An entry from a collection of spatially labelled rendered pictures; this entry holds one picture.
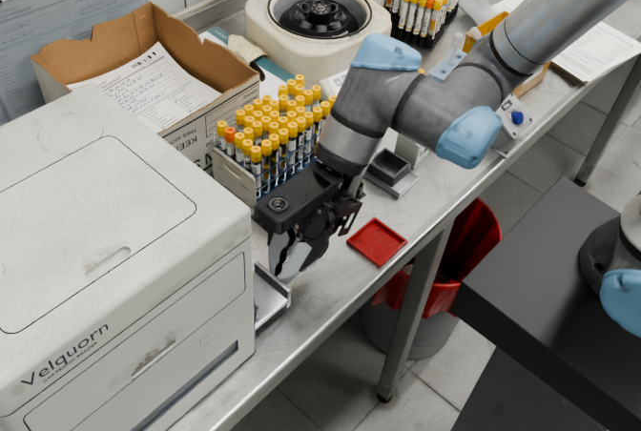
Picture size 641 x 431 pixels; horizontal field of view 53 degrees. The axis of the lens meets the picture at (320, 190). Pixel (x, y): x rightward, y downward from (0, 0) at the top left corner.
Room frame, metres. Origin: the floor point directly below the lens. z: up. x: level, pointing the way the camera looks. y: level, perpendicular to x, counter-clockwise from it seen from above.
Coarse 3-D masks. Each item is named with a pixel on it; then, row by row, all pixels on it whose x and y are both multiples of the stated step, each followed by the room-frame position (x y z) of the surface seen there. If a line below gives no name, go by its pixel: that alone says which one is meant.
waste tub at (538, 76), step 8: (496, 16) 1.14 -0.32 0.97; (504, 16) 1.16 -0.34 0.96; (480, 24) 1.11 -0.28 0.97; (488, 24) 1.12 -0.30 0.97; (496, 24) 1.15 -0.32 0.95; (472, 40) 1.06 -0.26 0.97; (464, 48) 1.07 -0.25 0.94; (536, 72) 1.04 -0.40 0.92; (544, 72) 1.07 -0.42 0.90; (528, 80) 1.02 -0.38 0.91; (536, 80) 1.05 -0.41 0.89; (520, 88) 1.00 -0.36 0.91; (528, 88) 1.04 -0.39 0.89; (520, 96) 1.02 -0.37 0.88
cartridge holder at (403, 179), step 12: (384, 156) 0.79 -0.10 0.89; (396, 156) 0.78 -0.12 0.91; (372, 168) 0.75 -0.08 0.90; (384, 168) 0.77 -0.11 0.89; (396, 168) 0.77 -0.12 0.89; (408, 168) 0.76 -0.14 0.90; (372, 180) 0.75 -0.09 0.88; (384, 180) 0.73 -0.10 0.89; (396, 180) 0.73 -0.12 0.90; (408, 180) 0.75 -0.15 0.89; (396, 192) 0.72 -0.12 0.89
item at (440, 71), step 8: (448, 56) 0.99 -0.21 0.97; (456, 56) 0.99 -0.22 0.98; (464, 56) 0.99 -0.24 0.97; (440, 64) 0.96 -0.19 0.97; (448, 64) 0.96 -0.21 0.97; (456, 64) 0.97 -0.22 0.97; (432, 72) 0.93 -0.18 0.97; (440, 72) 0.93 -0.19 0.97; (448, 72) 0.94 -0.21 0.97; (440, 80) 0.92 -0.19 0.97
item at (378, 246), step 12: (372, 228) 0.64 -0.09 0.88; (384, 228) 0.65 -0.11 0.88; (348, 240) 0.61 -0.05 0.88; (360, 240) 0.62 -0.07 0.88; (372, 240) 0.62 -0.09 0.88; (384, 240) 0.62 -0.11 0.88; (396, 240) 0.62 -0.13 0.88; (360, 252) 0.59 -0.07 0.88; (372, 252) 0.60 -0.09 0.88; (384, 252) 0.60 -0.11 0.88; (396, 252) 0.60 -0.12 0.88
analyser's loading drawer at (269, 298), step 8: (256, 264) 0.51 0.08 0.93; (256, 272) 0.51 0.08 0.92; (264, 272) 0.50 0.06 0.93; (256, 280) 0.50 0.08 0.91; (264, 280) 0.50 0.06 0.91; (272, 280) 0.49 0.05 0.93; (280, 280) 0.49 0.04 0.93; (256, 288) 0.49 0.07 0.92; (264, 288) 0.49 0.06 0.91; (272, 288) 0.49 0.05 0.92; (280, 288) 0.48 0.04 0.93; (288, 288) 0.48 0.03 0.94; (256, 296) 0.47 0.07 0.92; (264, 296) 0.48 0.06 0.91; (272, 296) 0.48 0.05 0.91; (280, 296) 0.48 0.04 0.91; (288, 296) 0.47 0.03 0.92; (256, 304) 0.46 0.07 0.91; (264, 304) 0.46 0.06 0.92; (272, 304) 0.46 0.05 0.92; (280, 304) 0.46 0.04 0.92; (288, 304) 0.47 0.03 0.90; (256, 312) 0.43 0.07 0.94; (264, 312) 0.45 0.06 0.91; (272, 312) 0.45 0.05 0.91; (256, 320) 0.43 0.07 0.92; (264, 320) 0.44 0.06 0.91; (256, 328) 0.43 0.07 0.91
